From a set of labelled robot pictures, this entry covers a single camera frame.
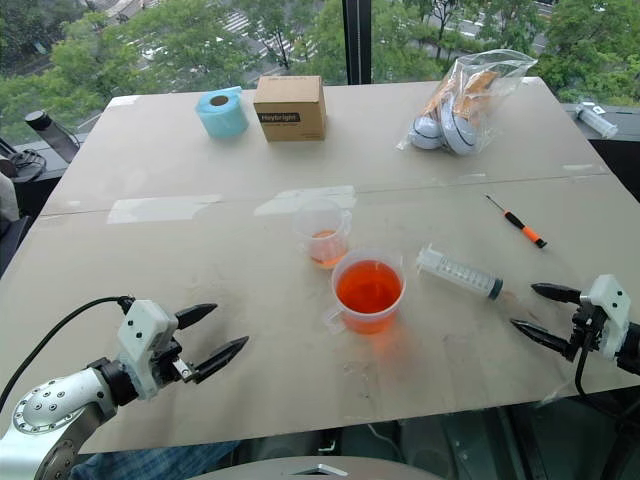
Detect white disc with black stripe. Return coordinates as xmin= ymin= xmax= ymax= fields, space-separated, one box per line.
xmin=439 ymin=98 xmax=489 ymax=157

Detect grey rounded shape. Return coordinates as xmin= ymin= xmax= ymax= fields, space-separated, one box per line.
xmin=187 ymin=454 xmax=446 ymax=480

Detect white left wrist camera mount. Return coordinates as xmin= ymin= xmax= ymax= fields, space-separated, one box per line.
xmin=115 ymin=299 xmax=180 ymax=402

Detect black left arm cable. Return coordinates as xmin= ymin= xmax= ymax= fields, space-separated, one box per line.
xmin=0 ymin=295 xmax=135 ymax=402

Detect clear plastic tube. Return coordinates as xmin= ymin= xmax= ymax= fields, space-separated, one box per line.
xmin=574 ymin=101 xmax=620 ymax=140

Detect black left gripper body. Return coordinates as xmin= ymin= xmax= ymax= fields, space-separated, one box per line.
xmin=149 ymin=338 xmax=198 ymax=388

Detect blue denim trouser leg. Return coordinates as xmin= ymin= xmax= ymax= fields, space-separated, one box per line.
xmin=67 ymin=439 xmax=242 ymax=480

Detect black window frame post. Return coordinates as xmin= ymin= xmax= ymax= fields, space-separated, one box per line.
xmin=342 ymin=0 xmax=374 ymax=86

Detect clear tape patch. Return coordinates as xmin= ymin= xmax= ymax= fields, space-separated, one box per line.
xmin=106 ymin=193 xmax=224 ymax=225
xmin=253 ymin=185 xmax=358 ymax=218

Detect white ball with black stripe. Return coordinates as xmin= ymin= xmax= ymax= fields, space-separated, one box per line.
xmin=409 ymin=116 xmax=447 ymax=152

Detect large cup orange liquid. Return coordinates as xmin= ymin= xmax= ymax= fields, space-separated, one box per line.
xmin=322 ymin=248 xmax=407 ymax=337

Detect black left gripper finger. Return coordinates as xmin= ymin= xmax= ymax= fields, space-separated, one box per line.
xmin=174 ymin=302 xmax=219 ymax=331
xmin=192 ymin=335 xmax=250 ymax=385

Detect brown cardboard box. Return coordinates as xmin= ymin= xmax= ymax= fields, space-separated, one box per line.
xmin=252 ymin=75 xmax=328 ymax=143

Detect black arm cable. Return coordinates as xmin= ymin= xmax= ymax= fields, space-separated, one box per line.
xmin=0 ymin=295 xmax=135 ymax=402
xmin=573 ymin=339 xmax=604 ymax=402

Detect grey cloth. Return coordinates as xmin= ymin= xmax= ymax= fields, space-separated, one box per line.
xmin=0 ymin=174 xmax=21 ymax=236

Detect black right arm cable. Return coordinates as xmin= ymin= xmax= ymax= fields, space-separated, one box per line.
xmin=573 ymin=339 xmax=604 ymax=402

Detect small clear measuring cup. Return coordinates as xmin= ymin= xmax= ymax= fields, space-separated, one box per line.
xmin=291 ymin=198 xmax=354 ymax=272

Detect large clear plastic syringe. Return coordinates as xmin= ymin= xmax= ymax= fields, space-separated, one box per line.
xmin=415 ymin=244 xmax=524 ymax=306

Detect clear plastic zip bag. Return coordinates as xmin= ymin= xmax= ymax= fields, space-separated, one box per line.
xmin=396 ymin=48 xmax=539 ymax=158

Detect blue paper roll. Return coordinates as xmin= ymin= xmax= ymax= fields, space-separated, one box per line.
xmin=194 ymin=85 xmax=250 ymax=140

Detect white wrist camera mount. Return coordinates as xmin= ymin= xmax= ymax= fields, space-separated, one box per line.
xmin=115 ymin=299 xmax=180 ymax=402
xmin=579 ymin=273 xmax=632 ymax=361

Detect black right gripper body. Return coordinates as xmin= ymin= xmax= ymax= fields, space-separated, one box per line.
xmin=564 ymin=299 xmax=609 ymax=364

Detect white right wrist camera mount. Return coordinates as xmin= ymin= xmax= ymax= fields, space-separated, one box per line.
xmin=579 ymin=273 xmax=632 ymax=361

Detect black bottle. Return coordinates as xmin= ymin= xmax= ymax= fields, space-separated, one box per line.
xmin=24 ymin=110 xmax=82 ymax=164

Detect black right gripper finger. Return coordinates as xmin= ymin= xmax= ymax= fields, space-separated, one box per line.
xmin=530 ymin=282 xmax=583 ymax=305
xmin=509 ymin=318 xmax=572 ymax=359

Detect orange black screwdriver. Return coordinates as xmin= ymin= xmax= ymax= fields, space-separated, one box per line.
xmin=483 ymin=193 xmax=548 ymax=250

